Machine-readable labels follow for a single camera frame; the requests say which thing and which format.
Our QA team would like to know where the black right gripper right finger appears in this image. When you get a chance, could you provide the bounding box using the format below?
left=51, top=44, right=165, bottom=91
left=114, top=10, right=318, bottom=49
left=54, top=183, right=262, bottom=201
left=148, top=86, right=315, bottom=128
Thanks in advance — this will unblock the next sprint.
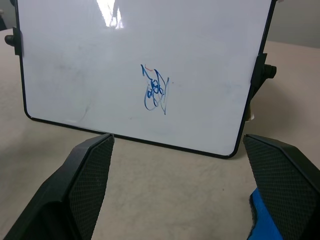
left=242, top=134, right=320, bottom=240

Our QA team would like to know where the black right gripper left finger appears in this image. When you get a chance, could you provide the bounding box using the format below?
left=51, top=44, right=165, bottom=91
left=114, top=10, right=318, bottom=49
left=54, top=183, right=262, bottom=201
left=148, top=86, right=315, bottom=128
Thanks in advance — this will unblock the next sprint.
left=2, top=133, right=115, bottom=240

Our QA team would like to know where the blue board eraser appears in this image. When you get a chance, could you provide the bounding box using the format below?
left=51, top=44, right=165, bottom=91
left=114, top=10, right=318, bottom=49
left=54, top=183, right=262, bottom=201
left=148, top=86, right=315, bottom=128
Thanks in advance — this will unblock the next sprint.
left=246, top=187, right=284, bottom=240

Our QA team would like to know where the black board stand knob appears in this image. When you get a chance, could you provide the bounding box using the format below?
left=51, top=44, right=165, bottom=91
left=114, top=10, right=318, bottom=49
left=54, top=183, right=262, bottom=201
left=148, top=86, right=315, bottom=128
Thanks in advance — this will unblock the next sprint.
left=4, top=26, right=24, bottom=57
left=249, top=52, right=277, bottom=101

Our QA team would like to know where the white board with black frame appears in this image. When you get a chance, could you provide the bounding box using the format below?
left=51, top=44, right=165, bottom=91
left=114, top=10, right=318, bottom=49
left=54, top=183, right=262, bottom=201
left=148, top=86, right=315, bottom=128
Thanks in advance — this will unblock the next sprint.
left=10, top=0, right=277, bottom=160

